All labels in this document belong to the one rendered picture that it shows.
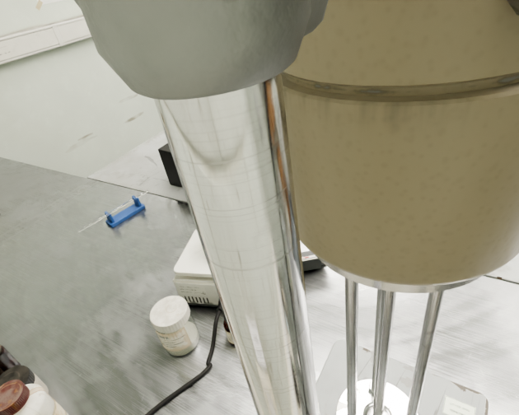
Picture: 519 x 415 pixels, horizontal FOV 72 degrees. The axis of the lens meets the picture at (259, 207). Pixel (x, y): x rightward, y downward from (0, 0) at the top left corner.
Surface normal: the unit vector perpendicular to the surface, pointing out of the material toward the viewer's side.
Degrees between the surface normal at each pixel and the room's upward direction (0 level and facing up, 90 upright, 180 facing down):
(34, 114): 90
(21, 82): 90
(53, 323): 0
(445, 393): 0
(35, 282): 0
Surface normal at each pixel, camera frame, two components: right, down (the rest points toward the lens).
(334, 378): -0.15, -0.80
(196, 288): -0.22, 0.59
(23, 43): 0.85, 0.19
